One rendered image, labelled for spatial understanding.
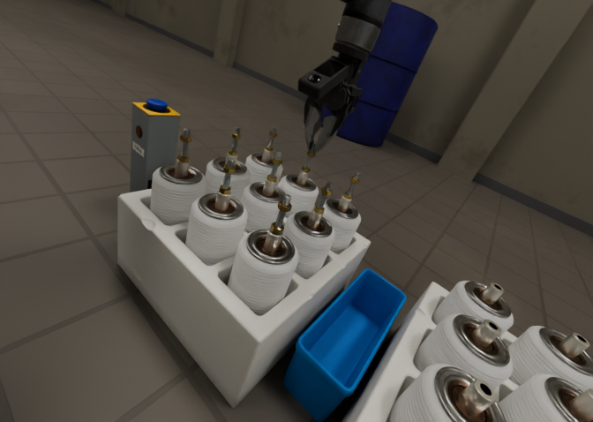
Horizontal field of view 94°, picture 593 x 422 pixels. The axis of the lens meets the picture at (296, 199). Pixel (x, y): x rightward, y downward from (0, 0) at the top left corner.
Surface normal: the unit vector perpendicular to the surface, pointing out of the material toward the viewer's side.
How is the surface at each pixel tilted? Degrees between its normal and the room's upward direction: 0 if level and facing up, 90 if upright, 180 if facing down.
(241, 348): 90
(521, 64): 90
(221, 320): 90
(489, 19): 90
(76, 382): 0
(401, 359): 0
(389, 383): 0
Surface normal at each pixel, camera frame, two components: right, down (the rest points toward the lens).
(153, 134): 0.75, 0.51
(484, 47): -0.61, 0.20
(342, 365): 0.30, -0.84
